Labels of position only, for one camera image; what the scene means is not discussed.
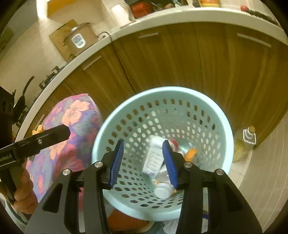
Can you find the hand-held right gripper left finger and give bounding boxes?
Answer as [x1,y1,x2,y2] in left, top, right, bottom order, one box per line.
[25,139,125,234]

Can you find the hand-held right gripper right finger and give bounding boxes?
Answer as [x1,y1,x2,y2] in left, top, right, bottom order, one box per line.
[162,139,264,234]

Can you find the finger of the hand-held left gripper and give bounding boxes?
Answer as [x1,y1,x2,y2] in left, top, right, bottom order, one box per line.
[13,124,71,158]

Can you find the white and blue milk carton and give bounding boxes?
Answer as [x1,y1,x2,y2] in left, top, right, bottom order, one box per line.
[142,134,166,178]

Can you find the red panda paper cup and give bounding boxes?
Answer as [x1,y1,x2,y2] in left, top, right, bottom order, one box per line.
[170,138,187,158]

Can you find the orange snack bag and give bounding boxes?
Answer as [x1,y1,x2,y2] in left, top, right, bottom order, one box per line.
[184,147,198,162]

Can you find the plastic bottle with white label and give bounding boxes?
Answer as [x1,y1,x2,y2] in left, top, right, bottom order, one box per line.
[154,164,177,199]

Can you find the teal plastic basket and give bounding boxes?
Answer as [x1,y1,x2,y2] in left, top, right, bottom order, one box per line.
[91,87,234,222]

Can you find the person's left hand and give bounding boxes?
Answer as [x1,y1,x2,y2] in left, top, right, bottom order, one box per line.
[13,168,39,215]

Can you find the floral tablecloth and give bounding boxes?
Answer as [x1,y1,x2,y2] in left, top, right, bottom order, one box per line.
[25,93,104,203]

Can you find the black wok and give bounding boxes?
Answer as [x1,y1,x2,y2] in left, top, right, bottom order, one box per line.
[15,76,35,113]

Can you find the orange cloth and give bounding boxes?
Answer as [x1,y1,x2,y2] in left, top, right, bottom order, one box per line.
[108,209,149,233]

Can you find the cooking oil bottle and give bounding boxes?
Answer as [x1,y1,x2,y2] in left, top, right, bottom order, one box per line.
[232,126,257,162]

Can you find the wooden cutting board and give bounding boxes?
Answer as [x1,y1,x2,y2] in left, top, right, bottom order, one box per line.
[49,19,78,63]

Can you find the brown rice cooker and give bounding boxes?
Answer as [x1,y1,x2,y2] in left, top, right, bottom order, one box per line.
[63,22,98,55]

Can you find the kitchen counter with wooden cabinets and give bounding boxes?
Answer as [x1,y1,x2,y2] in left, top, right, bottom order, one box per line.
[13,9,288,149]

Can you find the white electric kettle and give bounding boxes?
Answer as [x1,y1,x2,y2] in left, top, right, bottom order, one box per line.
[110,3,133,25]

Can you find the red pot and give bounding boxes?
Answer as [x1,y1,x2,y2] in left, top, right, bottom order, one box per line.
[130,2,152,17]

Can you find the black power cord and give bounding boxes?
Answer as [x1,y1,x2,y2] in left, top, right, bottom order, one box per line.
[98,31,138,95]

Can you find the white and yellow wall cabinet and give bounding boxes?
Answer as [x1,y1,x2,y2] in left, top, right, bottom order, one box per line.
[36,0,76,17]

